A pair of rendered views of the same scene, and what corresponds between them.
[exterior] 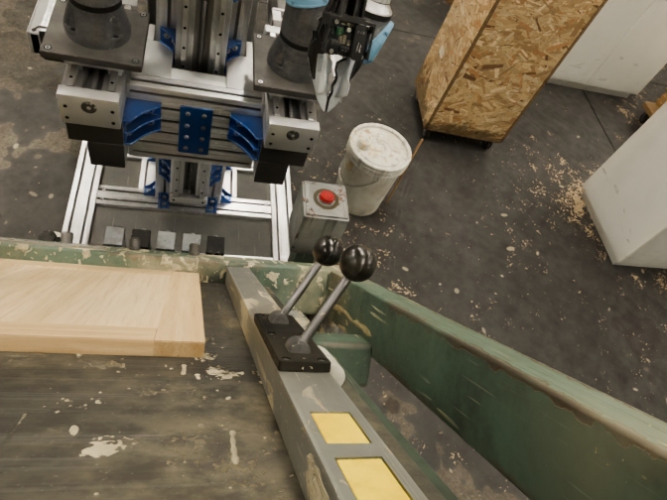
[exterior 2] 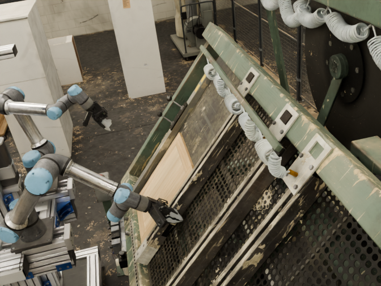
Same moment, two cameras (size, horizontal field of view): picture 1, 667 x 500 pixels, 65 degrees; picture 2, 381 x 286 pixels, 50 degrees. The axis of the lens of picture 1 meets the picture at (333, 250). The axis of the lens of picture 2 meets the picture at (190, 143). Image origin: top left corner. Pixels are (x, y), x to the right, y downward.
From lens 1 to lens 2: 234 cm
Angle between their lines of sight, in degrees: 55
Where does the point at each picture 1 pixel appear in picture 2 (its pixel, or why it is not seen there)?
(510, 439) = (189, 92)
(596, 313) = (96, 165)
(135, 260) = (134, 211)
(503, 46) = not seen: outside the picture
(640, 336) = (106, 153)
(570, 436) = (190, 79)
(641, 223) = (57, 142)
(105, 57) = (50, 225)
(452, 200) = not seen: hidden behind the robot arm
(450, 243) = not seen: hidden behind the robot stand
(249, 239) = (75, 269)
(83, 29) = (42, 226)
